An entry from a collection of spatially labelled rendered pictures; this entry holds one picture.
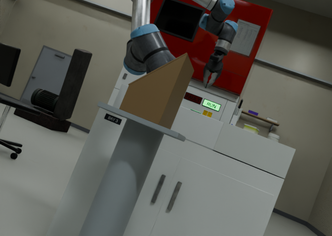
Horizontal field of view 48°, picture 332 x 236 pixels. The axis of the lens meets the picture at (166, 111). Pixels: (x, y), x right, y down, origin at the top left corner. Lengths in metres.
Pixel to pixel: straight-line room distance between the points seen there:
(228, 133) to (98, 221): 0.74
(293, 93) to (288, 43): 1.57
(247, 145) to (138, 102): 0.65
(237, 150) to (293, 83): 10.09
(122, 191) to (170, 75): 0.47
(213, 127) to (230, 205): 0.37
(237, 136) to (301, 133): 9.87
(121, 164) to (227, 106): 1.19
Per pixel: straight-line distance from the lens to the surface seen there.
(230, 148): 1.80
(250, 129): 2.15
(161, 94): 1.35
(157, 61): 1.45
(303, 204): 11.66
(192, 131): 1.81
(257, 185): 1.80
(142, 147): 1.41
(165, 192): 1.82
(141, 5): 1.79
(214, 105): 2.45
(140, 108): 1.36
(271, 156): 1.81
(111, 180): 1.44
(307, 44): 12.21
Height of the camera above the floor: 0.78
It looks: 4 degrees up
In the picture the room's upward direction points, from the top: 22 degrees clockwise
